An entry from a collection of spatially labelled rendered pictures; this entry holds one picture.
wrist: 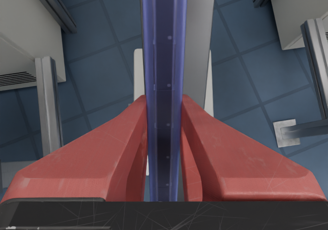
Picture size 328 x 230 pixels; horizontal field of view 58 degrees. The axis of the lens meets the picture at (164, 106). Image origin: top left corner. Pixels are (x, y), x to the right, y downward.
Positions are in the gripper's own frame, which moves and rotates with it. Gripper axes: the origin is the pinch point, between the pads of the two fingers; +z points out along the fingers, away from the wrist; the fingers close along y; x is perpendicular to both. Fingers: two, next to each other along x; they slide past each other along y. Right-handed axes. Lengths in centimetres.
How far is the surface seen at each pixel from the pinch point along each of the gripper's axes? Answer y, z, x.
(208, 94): -3.3, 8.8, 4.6
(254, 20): -34, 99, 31
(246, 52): -30, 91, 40
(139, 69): 1.8, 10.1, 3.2
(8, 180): 24.4, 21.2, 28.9
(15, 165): 24.8, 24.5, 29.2
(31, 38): 34, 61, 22
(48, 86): 29, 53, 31
